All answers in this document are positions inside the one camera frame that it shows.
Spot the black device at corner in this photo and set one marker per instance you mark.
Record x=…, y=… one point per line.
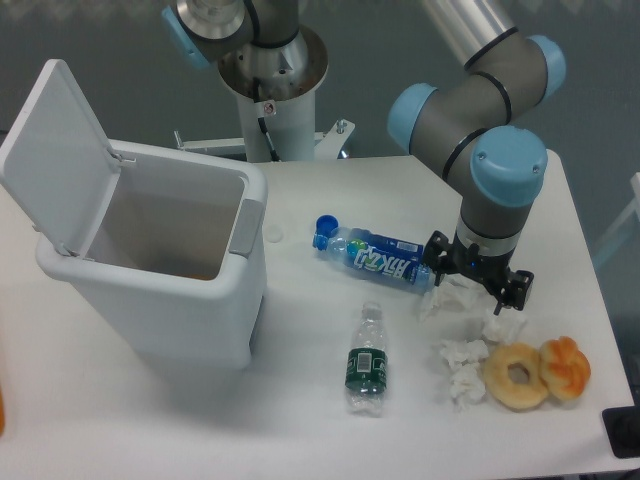
x=622, y=429

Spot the white trash bin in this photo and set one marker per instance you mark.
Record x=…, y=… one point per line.
x=177, y=265

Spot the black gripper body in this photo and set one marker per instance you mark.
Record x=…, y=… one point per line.
x=488, y=270

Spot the white trash bin lid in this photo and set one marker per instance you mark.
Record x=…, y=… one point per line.
x=57, y=163

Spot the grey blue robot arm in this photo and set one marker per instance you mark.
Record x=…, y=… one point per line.
x=465, y=135

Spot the crumpled white tissue upper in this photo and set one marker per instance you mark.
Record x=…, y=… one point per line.
x=455, y=294

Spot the plain ring donut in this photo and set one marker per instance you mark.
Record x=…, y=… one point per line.
x=511, y=375

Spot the crumpled white tissue right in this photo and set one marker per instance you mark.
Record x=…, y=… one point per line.
x=504, y=327

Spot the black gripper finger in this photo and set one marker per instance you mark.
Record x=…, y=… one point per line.
x=515, y=291
x=436, y=256

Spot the blue label plastic bottle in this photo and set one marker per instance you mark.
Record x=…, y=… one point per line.
x=375, y=257

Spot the blue bottle cap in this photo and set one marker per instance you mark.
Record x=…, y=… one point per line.
x=326, y=225

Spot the crumpled white tissue lower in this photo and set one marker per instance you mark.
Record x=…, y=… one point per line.
x=464, y=358

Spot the orange glazed pastry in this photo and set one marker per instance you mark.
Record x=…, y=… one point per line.
x=564, y=368

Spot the crumpled white tissue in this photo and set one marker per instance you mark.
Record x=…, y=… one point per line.
x=464, y=358
x=504, y=327
x=455, y=294

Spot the green label plastic bottle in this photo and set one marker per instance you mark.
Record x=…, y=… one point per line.
x=366, y=367

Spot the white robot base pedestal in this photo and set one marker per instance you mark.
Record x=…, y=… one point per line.
x=275, y=90

